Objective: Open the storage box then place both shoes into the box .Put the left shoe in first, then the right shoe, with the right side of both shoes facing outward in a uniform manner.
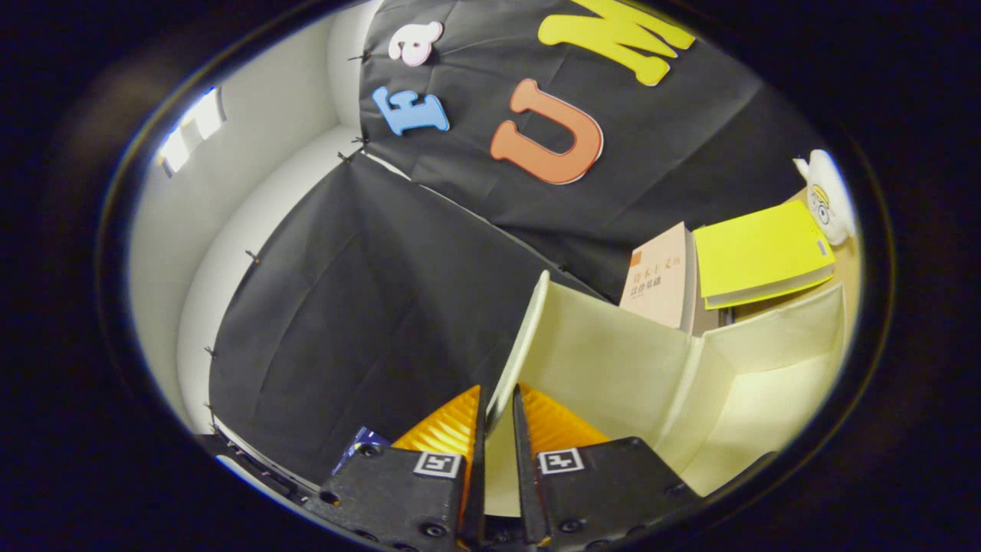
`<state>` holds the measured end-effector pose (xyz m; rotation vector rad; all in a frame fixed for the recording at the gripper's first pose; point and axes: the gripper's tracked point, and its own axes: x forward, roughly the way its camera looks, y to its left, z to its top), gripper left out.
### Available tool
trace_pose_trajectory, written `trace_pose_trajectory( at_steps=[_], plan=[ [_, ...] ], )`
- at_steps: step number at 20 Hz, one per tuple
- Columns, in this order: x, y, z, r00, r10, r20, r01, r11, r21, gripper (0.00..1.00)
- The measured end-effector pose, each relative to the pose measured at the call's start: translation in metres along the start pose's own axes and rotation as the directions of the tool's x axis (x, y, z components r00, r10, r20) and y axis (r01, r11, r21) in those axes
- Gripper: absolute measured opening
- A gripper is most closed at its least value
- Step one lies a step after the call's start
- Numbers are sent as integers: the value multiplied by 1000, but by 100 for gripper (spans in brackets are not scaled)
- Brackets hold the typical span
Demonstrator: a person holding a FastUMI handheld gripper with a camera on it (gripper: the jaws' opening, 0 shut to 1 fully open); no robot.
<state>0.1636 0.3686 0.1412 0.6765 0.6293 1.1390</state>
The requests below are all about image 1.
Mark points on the beige fabric storage box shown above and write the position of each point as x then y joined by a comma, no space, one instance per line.
613,360

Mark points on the long ceiling light panel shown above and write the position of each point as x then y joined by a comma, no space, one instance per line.
191,130

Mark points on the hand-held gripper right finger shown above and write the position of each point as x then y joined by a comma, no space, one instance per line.
523,475

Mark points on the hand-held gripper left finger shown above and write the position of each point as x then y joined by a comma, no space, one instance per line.
475,475

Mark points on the beige book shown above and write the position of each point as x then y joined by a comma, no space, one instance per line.
659,276

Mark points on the yellow book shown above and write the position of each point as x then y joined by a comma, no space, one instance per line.
759,245

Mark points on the white plush toy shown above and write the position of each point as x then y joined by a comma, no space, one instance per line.
828,199

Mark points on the blue glossy object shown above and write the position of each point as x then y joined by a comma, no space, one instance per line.
360,441

